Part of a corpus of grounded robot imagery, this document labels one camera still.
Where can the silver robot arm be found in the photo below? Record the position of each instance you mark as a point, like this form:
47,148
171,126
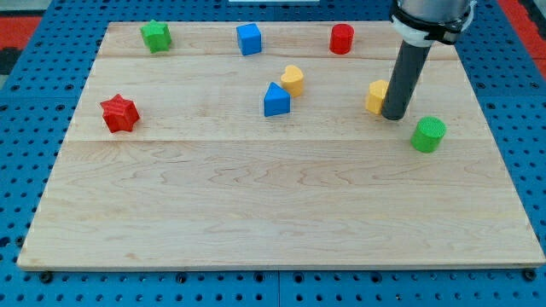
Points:
423,22

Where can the yellow hexagon block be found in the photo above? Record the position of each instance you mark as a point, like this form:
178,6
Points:
376,96

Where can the blue triangle block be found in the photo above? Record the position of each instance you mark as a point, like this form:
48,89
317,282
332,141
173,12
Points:
276,101

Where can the wooden board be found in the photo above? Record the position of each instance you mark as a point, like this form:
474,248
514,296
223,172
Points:
206,182

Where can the yellow heart block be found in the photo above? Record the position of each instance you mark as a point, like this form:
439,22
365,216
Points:
292,80

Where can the blue cube block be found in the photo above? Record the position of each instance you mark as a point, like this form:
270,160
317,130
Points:
249,39

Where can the red cylinder block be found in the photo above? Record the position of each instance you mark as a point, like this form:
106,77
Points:
341,39

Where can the green cylinder block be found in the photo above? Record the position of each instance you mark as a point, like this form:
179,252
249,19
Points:
428,134

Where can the red star block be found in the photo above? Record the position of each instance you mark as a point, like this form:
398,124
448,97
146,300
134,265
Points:
119,114

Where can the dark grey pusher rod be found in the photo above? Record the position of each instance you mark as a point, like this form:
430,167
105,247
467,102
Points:
405,74

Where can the green star block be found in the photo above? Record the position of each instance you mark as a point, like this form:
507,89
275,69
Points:
156,36

